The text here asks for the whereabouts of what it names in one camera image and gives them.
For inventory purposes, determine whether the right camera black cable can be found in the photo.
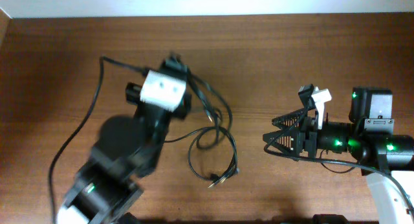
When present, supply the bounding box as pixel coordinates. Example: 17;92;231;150
263;106;414;215

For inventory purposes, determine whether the black base block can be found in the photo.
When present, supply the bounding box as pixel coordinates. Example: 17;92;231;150
312;214;349;224

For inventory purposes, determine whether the thin black arm wire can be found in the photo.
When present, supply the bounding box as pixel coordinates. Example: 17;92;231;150
318;149;356;175

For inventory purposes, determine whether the thin black USB cable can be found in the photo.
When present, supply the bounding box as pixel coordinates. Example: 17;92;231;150
163;125;241;189

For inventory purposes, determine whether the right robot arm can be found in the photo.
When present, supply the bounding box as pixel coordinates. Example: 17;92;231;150
263;84;413;223

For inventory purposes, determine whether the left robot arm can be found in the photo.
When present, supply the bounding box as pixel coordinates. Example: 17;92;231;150
55;82;191;223

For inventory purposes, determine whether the left camera black cable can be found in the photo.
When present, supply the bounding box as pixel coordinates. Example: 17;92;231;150
47;55;149;224

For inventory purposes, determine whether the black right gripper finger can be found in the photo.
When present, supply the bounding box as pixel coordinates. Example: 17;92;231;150
263;130;304;155
271;108;308;127

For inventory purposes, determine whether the camera black cable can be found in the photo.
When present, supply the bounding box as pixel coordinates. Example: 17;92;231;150
47;55;149;224
263;106;414;215

